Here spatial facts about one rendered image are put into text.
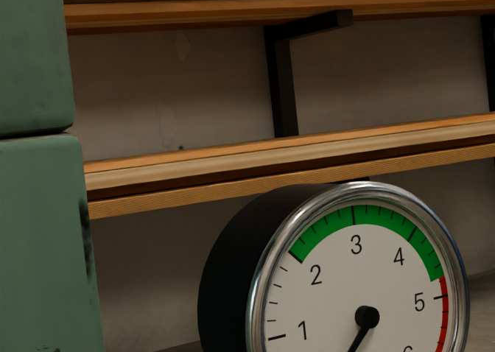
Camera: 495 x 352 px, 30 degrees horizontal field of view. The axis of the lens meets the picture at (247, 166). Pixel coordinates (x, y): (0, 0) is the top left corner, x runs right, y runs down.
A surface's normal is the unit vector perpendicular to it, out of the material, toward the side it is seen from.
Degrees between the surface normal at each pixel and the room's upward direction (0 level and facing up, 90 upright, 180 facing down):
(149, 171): 90
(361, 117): 90
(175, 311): 90
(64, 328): 90
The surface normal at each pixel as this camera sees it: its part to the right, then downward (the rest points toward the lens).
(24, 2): 0.49, 0.00
